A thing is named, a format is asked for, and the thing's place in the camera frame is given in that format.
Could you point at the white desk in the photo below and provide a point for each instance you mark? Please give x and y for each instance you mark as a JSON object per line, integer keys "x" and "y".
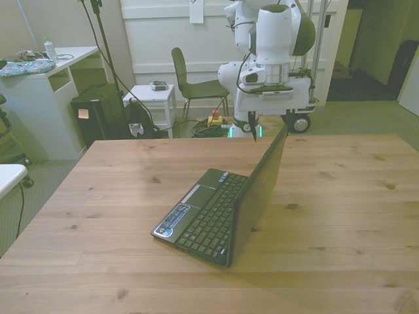
{"x": 36, "y": 111}

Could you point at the small white side table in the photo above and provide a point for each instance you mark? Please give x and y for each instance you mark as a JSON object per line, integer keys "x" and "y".
{"x": 152, "y": 95}

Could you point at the small grey device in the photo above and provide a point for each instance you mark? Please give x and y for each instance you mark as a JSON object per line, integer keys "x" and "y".
{"x": 159, "y": 85}

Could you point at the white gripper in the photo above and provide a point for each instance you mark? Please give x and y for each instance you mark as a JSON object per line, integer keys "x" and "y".
{"x": 271, "y": 104}

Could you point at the black laptop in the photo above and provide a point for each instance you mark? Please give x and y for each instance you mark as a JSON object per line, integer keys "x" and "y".
{"x": 216, "y": 212}

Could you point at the black tripod stand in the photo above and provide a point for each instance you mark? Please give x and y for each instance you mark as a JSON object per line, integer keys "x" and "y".
{"x": 104, "y": 39}

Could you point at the yellow emergency stop button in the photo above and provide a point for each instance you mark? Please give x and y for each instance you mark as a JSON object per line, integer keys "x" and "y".
{"x": 215, "y": 118}

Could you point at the aluminium frame pole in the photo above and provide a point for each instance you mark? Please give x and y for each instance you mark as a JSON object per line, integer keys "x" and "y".
{"x": 319, "y": 49}

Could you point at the black bag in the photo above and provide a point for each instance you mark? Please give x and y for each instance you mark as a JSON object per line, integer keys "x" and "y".
{"x": 404, "y": 65}

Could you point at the black computer tower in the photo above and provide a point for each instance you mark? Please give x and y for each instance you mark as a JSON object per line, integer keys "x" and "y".
{"x": 95, "y": 119}

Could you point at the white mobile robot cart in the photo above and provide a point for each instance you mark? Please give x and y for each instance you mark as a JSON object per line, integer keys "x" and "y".
{"x": 299, "y": 123}

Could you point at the dark green chair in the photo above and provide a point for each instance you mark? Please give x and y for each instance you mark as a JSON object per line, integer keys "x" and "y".
{"x": 193, "y": 86}

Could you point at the black backpack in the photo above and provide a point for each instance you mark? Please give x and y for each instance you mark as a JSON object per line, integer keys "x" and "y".
{"x": 139, "y": 121}

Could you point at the clear plastic bottle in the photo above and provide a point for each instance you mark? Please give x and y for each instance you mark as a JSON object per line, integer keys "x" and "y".
{"x": 50, "y": 50}

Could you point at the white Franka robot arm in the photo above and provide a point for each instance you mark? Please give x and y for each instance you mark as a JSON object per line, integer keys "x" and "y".
{"x": 272, "y": 39}

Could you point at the floral fabric pouch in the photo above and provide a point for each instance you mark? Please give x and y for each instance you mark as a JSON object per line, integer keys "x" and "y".
{"x": 26, "y": 67}

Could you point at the white paper sheet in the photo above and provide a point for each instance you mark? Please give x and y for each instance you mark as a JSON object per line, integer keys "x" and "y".
{"x": 196, "y": 11}

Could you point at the white rounded table top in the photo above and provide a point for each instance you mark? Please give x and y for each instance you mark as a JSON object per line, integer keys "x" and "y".
{"x": 10, "y": 178}

